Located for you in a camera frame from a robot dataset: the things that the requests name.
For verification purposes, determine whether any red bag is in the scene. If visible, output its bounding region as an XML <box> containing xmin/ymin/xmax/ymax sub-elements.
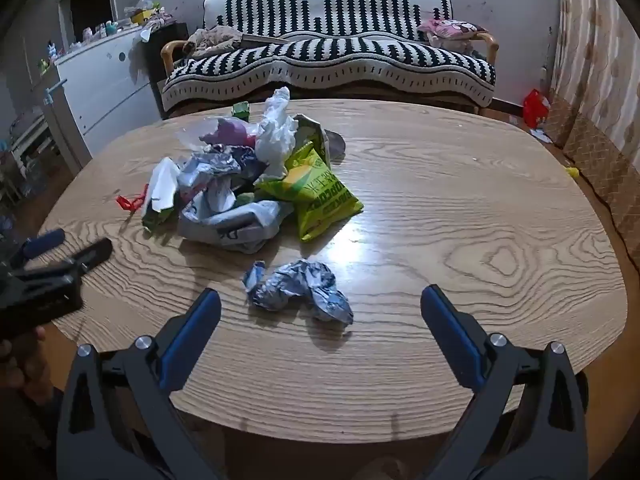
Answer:
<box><xmin>522</xmin><ymin>89</ymin><xmax>553</xmax><ymax>128</ymax></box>

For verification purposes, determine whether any white dresser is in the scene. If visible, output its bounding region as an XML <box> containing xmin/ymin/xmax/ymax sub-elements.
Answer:
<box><xmin>42</xmin><ymin>25</ymin><xmax>161</xmax><ymax>171</ymax></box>

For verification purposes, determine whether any red wrapper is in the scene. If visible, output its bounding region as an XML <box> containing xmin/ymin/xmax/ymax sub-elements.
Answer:
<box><xmin>115</xmin><ymin>183</ymin><xmax>151</xmax><ymax>216</ymax></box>

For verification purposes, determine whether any crumpled silver foil wrapper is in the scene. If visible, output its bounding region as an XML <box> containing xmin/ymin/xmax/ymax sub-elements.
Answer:
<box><xmin>177</xmin><ymin>144</ymin><xmax>268</xmax><ymax>201</ymax></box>

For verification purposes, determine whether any white rack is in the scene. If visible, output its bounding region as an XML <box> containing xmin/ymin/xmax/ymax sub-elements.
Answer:
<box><xmin>0</xmin><ymin>110</ymin><xmax>56</xmax><ymax>196</ymax></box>

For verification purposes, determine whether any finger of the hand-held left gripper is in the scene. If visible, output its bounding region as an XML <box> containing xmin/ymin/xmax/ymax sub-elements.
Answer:
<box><xmin>7</xmin><ymin>228</ymin><xmax>67</xmax><ymax>272</ymax></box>
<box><xmin>20</xmin><ymin>237</ymin><xmax>114</xmax><ymax>282</ymax></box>

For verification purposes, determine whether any dark cabinet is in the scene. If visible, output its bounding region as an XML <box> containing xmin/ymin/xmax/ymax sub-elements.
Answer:
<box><xmin>137</xmin><ymin>22</ymin><xmax>190</xmax><ymax>121</ymax></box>

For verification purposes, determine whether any silver blue wrapper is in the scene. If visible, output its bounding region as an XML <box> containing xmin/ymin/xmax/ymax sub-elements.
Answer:
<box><xmin>243</xmin><ymin>258</ymin><xmax>354</xmax><ymax>323</ymax></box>

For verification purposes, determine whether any row of small bottles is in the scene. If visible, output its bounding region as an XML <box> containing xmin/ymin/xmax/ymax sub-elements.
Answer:
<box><xmin>40</xmin><ymin>19</ymin><xmax>132</xmax><ymax>72</ymax></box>

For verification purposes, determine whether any pink cushion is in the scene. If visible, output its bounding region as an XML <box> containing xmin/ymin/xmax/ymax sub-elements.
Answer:
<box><xmin>417</xmin><ymin>18</ymin><xmax>488</xmax><ymax>53</ymax></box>

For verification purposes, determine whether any beige patterned curtain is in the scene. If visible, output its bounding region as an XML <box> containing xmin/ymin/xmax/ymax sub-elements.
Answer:
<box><xmin>547</xmin><ymin>0</ymin><xmax>640</xmax><ymax>261</ymax></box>

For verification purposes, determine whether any person's left hand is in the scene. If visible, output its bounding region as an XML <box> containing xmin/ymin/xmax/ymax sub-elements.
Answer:
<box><xmin>0</xmin><ymin>326</ymin><xmax>54</xmax><ymax>402</ymax></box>

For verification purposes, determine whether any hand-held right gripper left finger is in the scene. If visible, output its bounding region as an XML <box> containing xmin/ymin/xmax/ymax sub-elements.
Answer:
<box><xmin>56</xmin><ymin>288</ymin><xmax>236</xmax><ymax>480</ymax></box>

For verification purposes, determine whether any yellow box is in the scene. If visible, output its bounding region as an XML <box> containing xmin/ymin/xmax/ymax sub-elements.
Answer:
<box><xmin>125</xmin><ymin>0</ymin><xmax>166</xmax><ymax>26</ymax></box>

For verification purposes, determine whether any brown cloth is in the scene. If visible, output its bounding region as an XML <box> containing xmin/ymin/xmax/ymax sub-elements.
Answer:
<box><xmin>182</xmin><ymin>27</ymin><xmax>246</xmax><ymax>58</ymax></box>

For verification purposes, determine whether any wooden sofa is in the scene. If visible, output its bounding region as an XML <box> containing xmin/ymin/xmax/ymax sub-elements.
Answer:
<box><xmin>161</xmin><ymin>30</ymin><xmax>500</xmax><ymax>117</ymax></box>

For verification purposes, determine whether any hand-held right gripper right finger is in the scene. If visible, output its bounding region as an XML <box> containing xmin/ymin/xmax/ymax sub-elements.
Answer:
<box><xmin>420</xmin><ymin>284</ymin><xmax>588</xmax><ymax>480</ymax></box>

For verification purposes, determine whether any black white striped sofa cover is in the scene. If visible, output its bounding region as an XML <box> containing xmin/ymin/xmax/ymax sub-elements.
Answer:
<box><xmin>162</xmin><ymin>0</ymin><xmax>498</xmax><ymax>113</ymax></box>

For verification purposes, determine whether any yellow-green snack bag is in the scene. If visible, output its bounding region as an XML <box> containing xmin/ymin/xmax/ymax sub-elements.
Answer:
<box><xmin>255</xmin><ymin>141</ymin><xmax>364</xmax><ymax>243</ymax></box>

